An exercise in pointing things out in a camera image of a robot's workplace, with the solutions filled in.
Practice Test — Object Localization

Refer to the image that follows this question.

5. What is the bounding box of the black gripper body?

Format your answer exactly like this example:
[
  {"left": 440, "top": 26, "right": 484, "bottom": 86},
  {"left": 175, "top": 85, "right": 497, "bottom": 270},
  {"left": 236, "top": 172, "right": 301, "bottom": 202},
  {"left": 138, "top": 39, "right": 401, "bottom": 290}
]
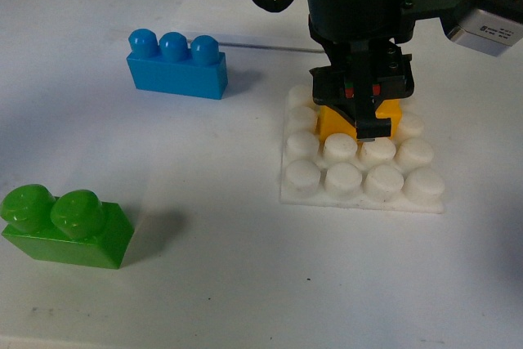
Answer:
[{"left": 300, "top": 0, "right": 479, "bottom": 145}]

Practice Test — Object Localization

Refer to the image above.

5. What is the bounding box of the yellow two-stud block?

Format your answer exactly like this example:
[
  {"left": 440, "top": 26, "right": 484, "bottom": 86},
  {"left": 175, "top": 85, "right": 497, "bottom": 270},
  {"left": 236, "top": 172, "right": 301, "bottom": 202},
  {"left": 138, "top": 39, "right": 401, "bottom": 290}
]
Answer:
[{"left": 317, "top": 99, "right": 403, "bottom": 143}]

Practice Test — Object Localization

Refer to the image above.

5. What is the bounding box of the blue three-stud block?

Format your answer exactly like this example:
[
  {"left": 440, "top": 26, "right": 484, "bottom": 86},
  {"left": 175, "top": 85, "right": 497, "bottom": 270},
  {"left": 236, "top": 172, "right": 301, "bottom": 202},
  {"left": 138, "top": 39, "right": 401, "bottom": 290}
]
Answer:
[{"left": 127, "top": 29, "right": 228, "bottom": 100}]

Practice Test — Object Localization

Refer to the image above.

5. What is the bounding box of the green two-stud block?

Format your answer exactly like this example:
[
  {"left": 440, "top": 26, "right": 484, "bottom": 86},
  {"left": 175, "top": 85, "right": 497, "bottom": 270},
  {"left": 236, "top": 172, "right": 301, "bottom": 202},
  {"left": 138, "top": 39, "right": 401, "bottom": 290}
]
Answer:
[{"left": 1, "top": 184, "right": 134, "bottom": 269}]

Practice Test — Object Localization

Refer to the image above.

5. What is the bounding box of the white desk lamp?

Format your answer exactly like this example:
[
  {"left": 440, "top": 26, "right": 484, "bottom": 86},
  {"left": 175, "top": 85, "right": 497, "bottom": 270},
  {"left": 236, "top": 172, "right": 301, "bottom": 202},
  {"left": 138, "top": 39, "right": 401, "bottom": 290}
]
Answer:
[{"left": 173, "top": 0, "right": 323, "bottom": 53}]

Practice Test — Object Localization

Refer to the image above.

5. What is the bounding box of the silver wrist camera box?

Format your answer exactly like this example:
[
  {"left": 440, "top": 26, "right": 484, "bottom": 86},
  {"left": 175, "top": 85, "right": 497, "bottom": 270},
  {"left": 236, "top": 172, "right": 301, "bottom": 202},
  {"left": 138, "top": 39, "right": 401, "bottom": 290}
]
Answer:
[{"left": 444, "top": 9, "right": 522, "bottom": 56}]

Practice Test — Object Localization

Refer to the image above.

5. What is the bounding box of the white studded base plate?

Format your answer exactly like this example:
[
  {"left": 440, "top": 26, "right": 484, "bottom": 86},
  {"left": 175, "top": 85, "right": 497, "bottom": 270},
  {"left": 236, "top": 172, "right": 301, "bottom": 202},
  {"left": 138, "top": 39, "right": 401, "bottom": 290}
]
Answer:
[{"left": 279, "top": 85, "right": 445, "bottom": 213}]

